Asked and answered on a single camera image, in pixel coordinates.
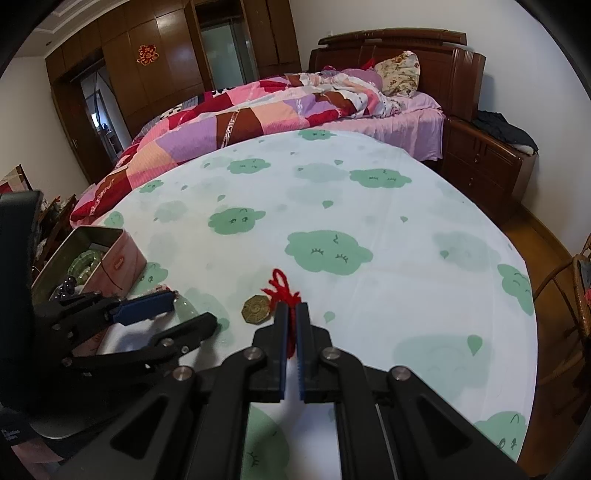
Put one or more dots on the brown wooden wardrobe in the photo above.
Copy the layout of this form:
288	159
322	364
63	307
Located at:
104	97

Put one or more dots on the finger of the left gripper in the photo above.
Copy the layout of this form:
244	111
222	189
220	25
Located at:
144	307
165	348

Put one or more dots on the floral pillow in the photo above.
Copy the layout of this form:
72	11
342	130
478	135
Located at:
400	75

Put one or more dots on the pink bed sheet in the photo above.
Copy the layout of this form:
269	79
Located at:
397	124

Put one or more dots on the cloud print tablecloth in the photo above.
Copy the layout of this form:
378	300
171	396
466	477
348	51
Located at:
398	265

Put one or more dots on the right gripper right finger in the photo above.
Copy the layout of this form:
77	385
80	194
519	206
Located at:
314	381

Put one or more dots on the wooden chair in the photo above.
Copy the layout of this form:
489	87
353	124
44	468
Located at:
578	307

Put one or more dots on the pale jade bangle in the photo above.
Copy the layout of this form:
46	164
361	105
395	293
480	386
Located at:
184	310

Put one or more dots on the dark clothes pile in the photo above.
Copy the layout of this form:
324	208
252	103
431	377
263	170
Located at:
496	125

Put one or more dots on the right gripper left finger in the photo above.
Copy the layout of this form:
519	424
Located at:
269	373

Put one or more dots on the gold octagonal coin pendant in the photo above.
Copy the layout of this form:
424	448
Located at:
256	309

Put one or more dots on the wooden tv cabinet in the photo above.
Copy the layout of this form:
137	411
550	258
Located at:
54	227

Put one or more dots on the television with patchwork cover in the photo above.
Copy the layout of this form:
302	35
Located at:
15	181

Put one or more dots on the patchwork pink quilt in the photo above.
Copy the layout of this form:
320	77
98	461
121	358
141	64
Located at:
355	96

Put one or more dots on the person's left hand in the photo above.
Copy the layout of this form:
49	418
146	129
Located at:
35	451

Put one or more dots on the wooden nightstand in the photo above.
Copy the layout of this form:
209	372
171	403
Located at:
493	175

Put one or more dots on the gold metal tin box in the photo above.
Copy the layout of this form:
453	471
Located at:
93	259

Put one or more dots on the red double happiness sticker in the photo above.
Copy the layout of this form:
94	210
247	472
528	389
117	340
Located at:
147	54

